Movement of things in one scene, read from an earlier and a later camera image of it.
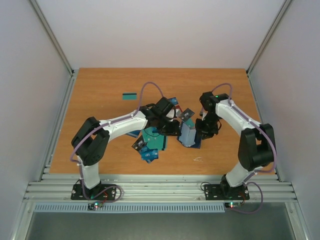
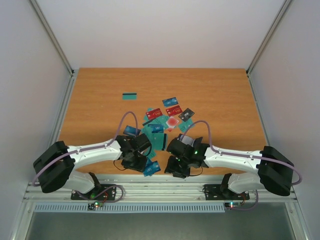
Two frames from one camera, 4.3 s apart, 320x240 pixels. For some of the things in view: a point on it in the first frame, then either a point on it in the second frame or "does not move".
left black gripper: (172, 131) -> (140, 167)
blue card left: (134, 133) does not move
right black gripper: (205, 128) -> (176, 168)
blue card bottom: (149, 154) -> (151, 167)
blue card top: (174, 100) does not move
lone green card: (129, 95) does not move
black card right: (186, 114) does not move
